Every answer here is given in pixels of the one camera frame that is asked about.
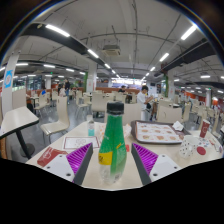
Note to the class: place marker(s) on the white printed card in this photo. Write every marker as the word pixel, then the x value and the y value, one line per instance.
pixel 80 142

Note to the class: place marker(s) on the colourful printed flyer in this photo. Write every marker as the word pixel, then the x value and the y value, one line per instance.
pixel 208 143

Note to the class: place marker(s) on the group of ceiling lights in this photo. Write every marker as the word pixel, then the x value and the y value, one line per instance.
pixel 57 30

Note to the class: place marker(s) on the green drink bottle black cap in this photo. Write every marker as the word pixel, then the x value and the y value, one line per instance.
pixel 112 143

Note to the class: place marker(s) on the small clear sanitizer bottle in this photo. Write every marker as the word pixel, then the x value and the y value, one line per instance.
pixel 91 127

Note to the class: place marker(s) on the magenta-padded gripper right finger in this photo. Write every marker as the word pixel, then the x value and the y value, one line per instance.
pixel 148 159

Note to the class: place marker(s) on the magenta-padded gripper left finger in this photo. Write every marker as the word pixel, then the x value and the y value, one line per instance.
pixel 78 158

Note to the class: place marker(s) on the red paper packet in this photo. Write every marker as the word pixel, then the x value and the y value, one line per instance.
pixel 50 156

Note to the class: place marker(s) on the brown tray with paper liner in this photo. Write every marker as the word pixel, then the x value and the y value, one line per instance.
pixel 156 132

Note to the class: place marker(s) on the crumpled white napkin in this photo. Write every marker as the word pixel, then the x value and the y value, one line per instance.
pixel 178 126

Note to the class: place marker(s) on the group of beige chairs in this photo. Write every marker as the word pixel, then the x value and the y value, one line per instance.
pixel 98 101

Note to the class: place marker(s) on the ceiling air conditioner unit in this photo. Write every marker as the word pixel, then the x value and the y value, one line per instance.
pixel 111 50

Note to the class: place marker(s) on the white polka-dot mug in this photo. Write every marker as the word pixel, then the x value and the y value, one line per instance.
pixel 187 146

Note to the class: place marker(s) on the person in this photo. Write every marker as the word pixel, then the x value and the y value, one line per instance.
pixel 142 103
pixel 67 87
pixel 122 89

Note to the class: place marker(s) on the beige side chair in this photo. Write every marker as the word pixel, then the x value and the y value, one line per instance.
pixel 58 120

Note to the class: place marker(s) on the beige neighbouring table black edge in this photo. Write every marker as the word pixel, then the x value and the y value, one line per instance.
pixel 16 120

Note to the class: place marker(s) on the small red sauce packet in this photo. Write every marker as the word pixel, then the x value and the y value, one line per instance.
pixel 127 148

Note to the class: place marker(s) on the beige chair with round hole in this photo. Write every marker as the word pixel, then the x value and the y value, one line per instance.
pixel 132 115
pixel 169 115

